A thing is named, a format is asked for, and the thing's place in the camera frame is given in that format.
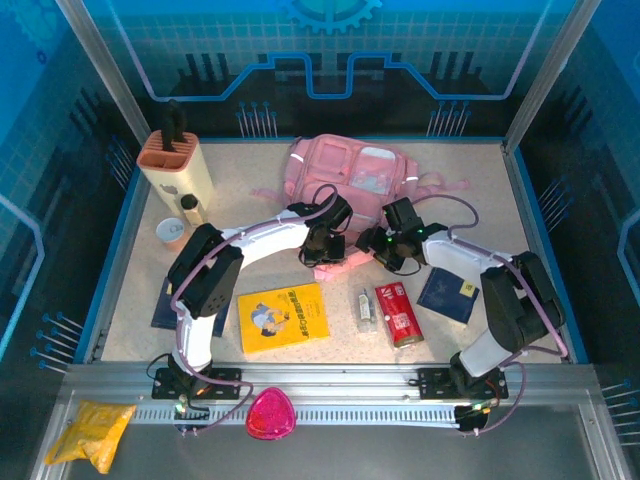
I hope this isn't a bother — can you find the clear plastic case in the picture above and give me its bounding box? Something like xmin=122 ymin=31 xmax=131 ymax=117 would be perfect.
xmin=353 ymin=283 xmax=381 ymax=335

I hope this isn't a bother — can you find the navy notebook with square label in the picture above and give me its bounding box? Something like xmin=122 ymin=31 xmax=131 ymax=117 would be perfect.
xmin=415 ymin=266 xmax=481 ymax=326

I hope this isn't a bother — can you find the red packet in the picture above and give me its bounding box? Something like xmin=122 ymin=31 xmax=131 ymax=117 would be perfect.
xmin=374 ymin=281 xmax=426 ymax=349

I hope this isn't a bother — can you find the pink student backpack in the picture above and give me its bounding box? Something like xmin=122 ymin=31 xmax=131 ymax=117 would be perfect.
xmin=250 ymin=132 xmax=471 ymax=283

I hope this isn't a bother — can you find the yellow picture book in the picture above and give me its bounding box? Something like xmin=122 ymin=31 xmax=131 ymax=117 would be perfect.
xmin=236 ymin=281 xmax=332 ymax=356

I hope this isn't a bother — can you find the navy notebook with long label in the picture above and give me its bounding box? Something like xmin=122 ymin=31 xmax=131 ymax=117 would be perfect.
xmin=150 ymin=276 xmax=232 ymax=340

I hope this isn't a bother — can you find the yellow plastic bag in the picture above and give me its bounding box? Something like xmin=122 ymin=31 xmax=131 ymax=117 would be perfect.
xmin=44 ymin=398 xmax=138 ymax=475

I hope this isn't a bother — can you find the small bottle with black cap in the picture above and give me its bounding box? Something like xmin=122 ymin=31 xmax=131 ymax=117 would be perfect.
xmin=179 ymin=194 xmax=208 ymax=228

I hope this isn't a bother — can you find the small tape roll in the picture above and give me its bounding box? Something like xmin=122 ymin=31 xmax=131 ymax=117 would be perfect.
xmin=155 ymin=216 xmax=192 ymax=253

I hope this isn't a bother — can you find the beige knife block orange top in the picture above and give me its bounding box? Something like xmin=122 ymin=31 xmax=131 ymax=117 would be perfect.
xmin=136 ymin=128 xmax=215 ymax=214

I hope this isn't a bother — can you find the pink triangular pouch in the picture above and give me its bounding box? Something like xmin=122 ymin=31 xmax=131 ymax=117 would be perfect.
xmin=244 ymin=385 xmax=297 ymax=442

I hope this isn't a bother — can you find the black controller board with LEDs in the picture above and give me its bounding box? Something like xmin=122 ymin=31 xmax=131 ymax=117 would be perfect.
xmin=172 ymin=393 xmax=211 ymax=435
xmin=454 ymin=399 xmax=502 ymax=436

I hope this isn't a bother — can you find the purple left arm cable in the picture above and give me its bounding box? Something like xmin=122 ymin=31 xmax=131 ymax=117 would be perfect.
xmin=169 ymin=183 xmax=341 ymax=436

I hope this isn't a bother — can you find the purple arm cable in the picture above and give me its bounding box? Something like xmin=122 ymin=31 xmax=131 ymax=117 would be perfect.
xmin=412 ymin=194 xmax=569 ymax=436
xmin=169 ymin=183 xmax=341 ymax=436

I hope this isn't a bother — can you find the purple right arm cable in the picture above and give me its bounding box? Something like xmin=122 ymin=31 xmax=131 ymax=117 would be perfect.
xmin=412 ymin=194 xmax=569 ymax=436

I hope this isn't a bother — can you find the aluminium mounting rail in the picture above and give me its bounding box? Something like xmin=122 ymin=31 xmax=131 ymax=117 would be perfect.
xmin=62 ymin=362 xmax=599 ymax=407

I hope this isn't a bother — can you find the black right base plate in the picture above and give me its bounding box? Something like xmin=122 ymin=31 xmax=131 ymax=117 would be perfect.
xmin=417 ymin=367 xmax=509 ymax=401

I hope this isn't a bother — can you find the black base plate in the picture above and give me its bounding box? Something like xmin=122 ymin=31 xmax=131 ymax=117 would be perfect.
xmin=152 ymin=367 xmax=242 ymax=401
xmin=417 ymin=367 xmax=509 ymax=401

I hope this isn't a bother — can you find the slotted grey cable duct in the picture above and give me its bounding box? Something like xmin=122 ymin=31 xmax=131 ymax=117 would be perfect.
xmin=130 ymin=403 xmax=464 ymax=428

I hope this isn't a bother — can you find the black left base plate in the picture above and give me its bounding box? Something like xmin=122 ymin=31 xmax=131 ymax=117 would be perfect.
xmin=152 ymin=367 xmax=242 ymax=401

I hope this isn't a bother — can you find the aluminium frame post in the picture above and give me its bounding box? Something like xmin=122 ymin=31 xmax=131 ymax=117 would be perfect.
xmin=503 ymin=0 xmax=599 ymax=151
xmin=53 ymin=0 xmax=154 ymax=147

